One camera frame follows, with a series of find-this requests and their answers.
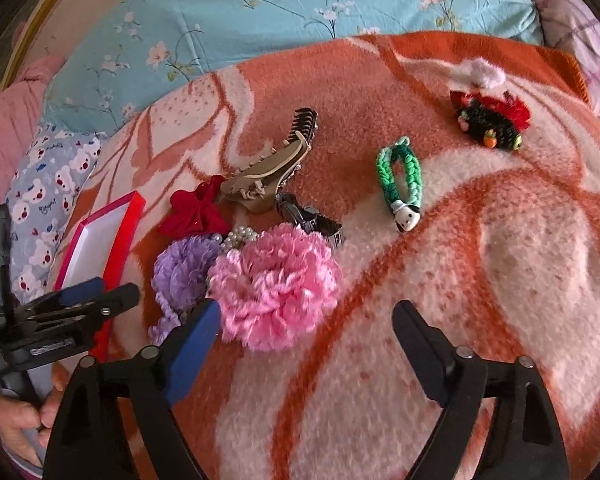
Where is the purple flower scrunchie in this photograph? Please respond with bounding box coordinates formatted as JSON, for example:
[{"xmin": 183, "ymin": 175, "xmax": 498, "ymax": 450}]
[{"xmin": 148, "ymin": 235, "xmax": 222, "ymax": 346}]

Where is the red velvet bow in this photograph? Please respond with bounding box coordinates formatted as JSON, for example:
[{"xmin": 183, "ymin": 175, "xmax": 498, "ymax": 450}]
[{"xmin": 158, "ymin": 176, "xmax": 232, "ymax": 240}]

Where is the white pearl bracelet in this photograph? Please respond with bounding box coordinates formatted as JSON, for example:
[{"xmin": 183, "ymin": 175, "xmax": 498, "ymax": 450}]
[{"xmin": 209, "ymin": 224, "xmax": 260, "ymax": 254}]

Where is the pink flower scrunchie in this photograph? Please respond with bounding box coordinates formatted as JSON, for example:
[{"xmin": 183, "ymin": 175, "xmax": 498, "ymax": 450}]
[{"xmin": 208, "ymin": 223, "xmax": 342, "ymax": 351}]

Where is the beige hair claw clip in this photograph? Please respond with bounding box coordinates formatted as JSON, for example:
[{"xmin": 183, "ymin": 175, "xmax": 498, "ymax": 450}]
[{"xmin": 220, "ymin": 133, "xmax": 311, "ymax": 214}]

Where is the metal wrist watch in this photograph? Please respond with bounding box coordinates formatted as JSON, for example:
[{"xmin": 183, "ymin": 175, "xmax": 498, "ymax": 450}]
[{"xmin": 275, "ymin": 192, "xmax": 344, "ymax": 249}]

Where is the green braided bracelet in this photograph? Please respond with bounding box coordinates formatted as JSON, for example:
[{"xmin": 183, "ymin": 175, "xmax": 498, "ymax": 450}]
[{"xmin": 375, "ymin": 135, "xmax": 425, "ymax": 234}]

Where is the red jewelry box tray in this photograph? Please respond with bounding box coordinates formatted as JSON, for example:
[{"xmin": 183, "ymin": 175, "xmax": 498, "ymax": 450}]
[{"xmin": 52, "ymin": 190, "xmax": 147, "ymax": 364}]

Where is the person left hand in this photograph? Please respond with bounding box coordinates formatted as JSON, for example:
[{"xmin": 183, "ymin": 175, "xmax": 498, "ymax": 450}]
[{"xmin": 0, "ymin": 362, "xmax": 71, "ymax": 467}]

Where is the blue bear print pillow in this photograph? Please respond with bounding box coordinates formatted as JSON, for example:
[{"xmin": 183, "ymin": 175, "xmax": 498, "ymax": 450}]
[{"xmin": 6, "ymin": 122, "xmax": 106, "ymax": 304}]

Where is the pink quilt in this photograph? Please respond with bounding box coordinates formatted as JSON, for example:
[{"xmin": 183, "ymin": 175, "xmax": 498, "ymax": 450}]
[{"xmin": 0, "ymin": 55, "xmax": 66, "ymax": 204}]

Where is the teal floral bed sheet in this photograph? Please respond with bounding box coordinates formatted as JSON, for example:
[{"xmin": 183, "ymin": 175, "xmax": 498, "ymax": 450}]
[{"xmin": 42, "ymin": 0, "xmax": 544, "ymax": 134}]

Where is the black hair comb clip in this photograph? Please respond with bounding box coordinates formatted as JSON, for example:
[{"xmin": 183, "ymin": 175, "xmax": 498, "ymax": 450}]
[{"xmin": 285, "ymin": 107, "xmax": 318, "ymax": 144}]

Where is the orange white floral blanket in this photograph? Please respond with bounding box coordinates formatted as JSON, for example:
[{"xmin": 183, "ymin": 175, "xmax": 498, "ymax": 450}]
[{"xmin": 68, "ymin": 32, "xmax": 600, "ymax": 479}]

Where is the purple plaid cloth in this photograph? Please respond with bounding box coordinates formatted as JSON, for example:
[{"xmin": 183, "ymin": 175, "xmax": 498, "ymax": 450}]
[{"xmin": 532, "ymin": 0, "xmax": 600, "ymax": 116}]

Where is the red black hair tie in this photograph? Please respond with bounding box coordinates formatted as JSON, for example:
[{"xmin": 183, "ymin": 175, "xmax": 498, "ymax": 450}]
[{"xmin": 450, "ymin": 89, "xmax": 532, "ymax": 152}]

